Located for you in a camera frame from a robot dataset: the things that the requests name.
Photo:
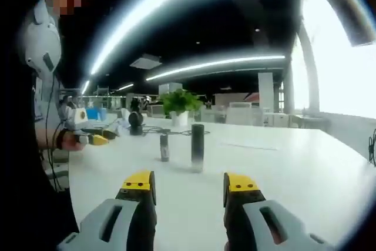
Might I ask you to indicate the white table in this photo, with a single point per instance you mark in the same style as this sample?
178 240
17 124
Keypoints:
293 174

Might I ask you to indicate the ceiling air vent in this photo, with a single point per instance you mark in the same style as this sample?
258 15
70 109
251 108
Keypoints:
146 61

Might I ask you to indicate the long ceiling light strip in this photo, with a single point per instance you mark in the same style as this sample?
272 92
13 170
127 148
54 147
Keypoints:
164 4
214 64

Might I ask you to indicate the person's left hand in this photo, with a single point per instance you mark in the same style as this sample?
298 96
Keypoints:
70 142

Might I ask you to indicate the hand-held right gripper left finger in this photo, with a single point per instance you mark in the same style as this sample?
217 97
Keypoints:
111 221

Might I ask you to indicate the tall dark cosmetic bottle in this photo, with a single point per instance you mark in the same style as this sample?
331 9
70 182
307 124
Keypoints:
197 148

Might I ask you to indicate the white plastic bag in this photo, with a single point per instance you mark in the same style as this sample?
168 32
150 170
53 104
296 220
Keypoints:
121 121

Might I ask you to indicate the green plant in white pot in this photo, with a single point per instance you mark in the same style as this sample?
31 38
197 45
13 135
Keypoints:
180 104

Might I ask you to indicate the white worn chest device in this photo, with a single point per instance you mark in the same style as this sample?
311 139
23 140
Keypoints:
44 42

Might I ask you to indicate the red white banner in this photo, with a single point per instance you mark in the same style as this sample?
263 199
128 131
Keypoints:
252 96

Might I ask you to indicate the black round webcam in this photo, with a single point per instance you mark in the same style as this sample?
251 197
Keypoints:
136 121

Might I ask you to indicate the blue box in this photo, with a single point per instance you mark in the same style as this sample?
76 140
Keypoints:
95 114

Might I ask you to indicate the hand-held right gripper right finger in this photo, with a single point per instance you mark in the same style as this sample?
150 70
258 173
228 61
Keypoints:
264 224

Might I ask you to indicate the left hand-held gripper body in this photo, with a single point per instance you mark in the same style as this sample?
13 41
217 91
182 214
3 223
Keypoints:
80 121

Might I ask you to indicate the small labelled cosmetic bottle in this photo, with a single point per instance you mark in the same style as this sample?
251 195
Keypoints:
164 148

